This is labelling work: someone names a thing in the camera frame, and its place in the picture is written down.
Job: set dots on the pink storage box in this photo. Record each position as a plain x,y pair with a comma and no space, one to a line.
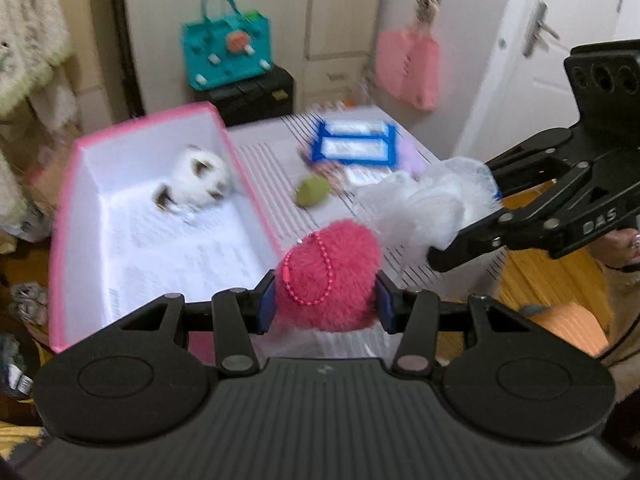
150,260

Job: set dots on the teal tote bag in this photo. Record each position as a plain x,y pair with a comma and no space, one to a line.
210,42

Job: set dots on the white brown plush cat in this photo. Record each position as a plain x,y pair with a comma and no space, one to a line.
200,175

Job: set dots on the pink hanging bag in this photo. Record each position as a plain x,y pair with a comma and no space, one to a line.
405,70

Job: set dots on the cream knitted sweater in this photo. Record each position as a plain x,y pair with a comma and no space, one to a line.
30,25

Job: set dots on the black suitcase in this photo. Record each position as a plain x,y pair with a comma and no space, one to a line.
245,100

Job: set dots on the orange stool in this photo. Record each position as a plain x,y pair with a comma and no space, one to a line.
570,330

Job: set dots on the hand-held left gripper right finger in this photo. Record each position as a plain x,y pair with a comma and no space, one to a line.
385,306

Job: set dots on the grey hanging charm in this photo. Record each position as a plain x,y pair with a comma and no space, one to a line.
429,2

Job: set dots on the white door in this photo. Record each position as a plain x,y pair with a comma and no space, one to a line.
500,110

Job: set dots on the person's right hand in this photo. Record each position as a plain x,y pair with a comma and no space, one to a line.
622,252

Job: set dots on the white mesh bath pouf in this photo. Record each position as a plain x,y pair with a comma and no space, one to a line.
430,205

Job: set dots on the striped bed sheet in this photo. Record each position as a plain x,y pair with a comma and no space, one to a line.
280,160

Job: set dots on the blue white wipes packet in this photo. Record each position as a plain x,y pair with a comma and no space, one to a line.
350,149
355,128

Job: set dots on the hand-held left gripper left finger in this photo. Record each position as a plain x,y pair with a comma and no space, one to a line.
265,306

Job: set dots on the green oval toy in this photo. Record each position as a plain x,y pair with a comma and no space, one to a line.
312,191

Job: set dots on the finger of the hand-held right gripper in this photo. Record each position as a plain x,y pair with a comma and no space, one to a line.
480,242
530,157

